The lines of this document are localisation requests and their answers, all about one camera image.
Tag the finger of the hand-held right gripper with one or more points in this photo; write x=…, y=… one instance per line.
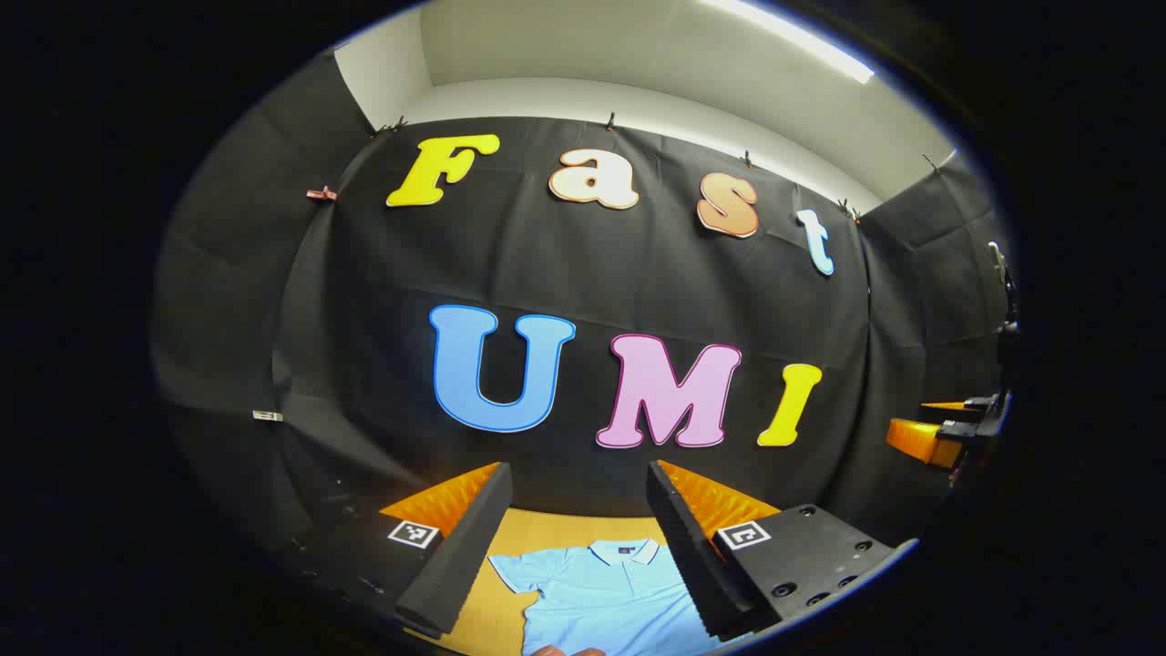
x=947, y=405
x=915, y=439

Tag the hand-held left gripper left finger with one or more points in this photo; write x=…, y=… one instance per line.
x=460, y=565

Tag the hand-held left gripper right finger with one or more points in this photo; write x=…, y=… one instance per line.
x=688, y=565

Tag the light blue T-shirt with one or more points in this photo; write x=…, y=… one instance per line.
x=601, y=601

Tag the white cloth clip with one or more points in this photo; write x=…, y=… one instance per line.
x=267, y=415

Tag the black backdrop cloth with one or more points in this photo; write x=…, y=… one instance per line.
x=547, y=255

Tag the pink cloth clip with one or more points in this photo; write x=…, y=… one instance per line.
x=321, y=193

